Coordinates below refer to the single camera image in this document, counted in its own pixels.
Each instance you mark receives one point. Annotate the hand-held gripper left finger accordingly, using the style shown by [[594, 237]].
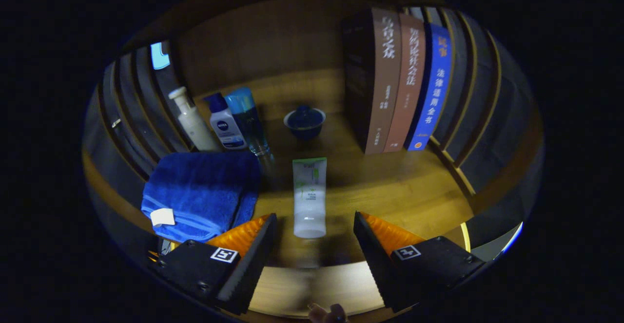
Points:
[[251, 264]]

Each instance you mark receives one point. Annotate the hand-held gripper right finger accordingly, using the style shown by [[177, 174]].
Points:
[[378, 264]]

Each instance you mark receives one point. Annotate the wooden drawer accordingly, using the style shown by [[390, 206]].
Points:
[[317, 284]]

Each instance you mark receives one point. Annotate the white tube with green print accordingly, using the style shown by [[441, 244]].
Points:
[[309, 206]]

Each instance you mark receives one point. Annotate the wooden countertop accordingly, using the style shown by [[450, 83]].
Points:
[[390, 186]]

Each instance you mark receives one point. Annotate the wooden cabinet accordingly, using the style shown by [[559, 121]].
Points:
[[273, 35]]

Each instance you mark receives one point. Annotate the folded blue towel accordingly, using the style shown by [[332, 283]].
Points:
[[195, 186]]

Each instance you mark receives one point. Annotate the white bottle with blue cap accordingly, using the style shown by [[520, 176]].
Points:
[[226, 128]]

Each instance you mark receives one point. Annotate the translucent blue bottle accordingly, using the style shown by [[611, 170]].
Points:
[[246, 113]]

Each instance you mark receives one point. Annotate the blue lidded teacup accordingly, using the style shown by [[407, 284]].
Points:
[[304, 123]]

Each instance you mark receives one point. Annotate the white pump bottle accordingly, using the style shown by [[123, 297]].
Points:
[[195, 123]]

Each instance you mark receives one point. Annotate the dark brown book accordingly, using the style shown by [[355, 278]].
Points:
[[385, 94]]

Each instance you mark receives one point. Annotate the reddish brown book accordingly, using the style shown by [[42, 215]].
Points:
[[407, 94]]

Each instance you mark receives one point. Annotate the blue book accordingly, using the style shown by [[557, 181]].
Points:
[[434, 94]]

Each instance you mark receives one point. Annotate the black backdrop cloth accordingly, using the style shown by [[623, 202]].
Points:
[[159, 55]]

